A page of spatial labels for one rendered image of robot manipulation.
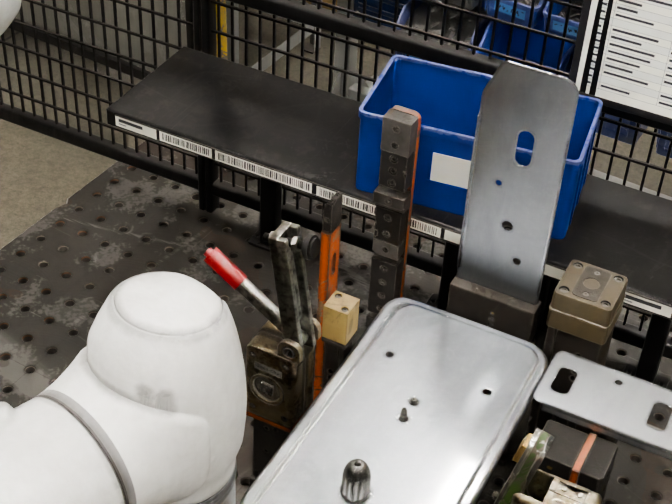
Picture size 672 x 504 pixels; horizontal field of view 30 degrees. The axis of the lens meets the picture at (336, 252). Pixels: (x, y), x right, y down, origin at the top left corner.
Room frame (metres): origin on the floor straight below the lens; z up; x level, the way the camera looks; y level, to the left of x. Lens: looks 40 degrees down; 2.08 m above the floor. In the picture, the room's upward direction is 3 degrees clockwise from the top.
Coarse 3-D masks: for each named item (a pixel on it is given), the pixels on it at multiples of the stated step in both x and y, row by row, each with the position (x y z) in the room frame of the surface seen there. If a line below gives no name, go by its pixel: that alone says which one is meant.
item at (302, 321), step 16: (288, 224) 1.09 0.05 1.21; (272, 240) 1.07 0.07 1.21; (288, 240) 1.08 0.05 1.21; (304, 240) 1.07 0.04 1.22; (272, 256) 1.07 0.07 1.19; (288, 256) 1.06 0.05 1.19; (304, 256) 1.05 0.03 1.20; (288, 272) 1.06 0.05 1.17; (304, 272) 1.08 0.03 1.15; (288, 288) 1.06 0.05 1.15; (304, 288) 1.08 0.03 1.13; (288, 304) 1.06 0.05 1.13; (304, 304) 1.08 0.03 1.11; (288, 320) 1.06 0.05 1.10; (304, 320) 1.08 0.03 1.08; (288, 336) 1.06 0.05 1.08
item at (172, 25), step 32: (96, 0) 3.16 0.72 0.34; (128, 0) 3.10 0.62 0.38; (160, 0) 3.05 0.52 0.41; (224, 0) 2.95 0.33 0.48; (32, 32) 3.26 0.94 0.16; (64, 32) 3.25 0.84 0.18; (96, 32) 3.17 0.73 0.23; (160, 32) 3.05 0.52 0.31; (224, 32) 2.95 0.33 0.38; (128, 64) 3.10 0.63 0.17; (160, 64) 3.05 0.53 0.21
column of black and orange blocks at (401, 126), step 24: (384, 120) 1.35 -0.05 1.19; (408, 120) 1.34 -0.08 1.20; (384, 144) 1.34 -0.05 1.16; (408, 144) 1.33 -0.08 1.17; (384, 168) 1.35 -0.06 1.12; (408, 168) 1.34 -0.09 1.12; (384, 192) 1.35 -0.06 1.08; (408, 192) 1.35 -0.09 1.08; (384, 216) 1.34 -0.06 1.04; (408, 216) 1.35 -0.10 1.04; (384, 240) 1.34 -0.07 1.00; (408, 240) 1.36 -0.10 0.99; (384, 264) 1.34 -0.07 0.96; (384, 288) 1.34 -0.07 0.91
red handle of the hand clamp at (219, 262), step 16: (208, 256) 1.11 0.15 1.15; (224, 256) 1.12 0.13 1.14; (224, 272) 1.10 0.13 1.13; (240, 272) 1.11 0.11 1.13; (240, 288) 1.10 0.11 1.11; (256, 288) 1.10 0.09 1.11; (256, 304) 1.09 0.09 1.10; (272, 304) 1.09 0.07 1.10; (272, 320) 1.08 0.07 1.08; (304, 336) 1.07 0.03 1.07
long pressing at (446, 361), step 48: (384, 336) 1.15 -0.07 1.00; (432, 336) 1.15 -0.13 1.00; (480, 336) 1.16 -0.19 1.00; (336, 384) 1.06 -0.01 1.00; (384, 384) 1.06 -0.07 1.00; (432, 384) 1.07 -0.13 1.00; (480, 384) 1.07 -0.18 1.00; (528, 384) 1.08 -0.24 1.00; (336, 432) 0.98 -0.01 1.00; (384, 432) 0.99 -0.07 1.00; (432, 432) 0.99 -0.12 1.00; (480, 432) 1.00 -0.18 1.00; (288, 480) 0.91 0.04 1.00; (336, 480) 0.91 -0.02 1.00; (384, 480) 0.92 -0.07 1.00; (432, 480) 0.92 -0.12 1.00; (480, 480) 0.93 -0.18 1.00
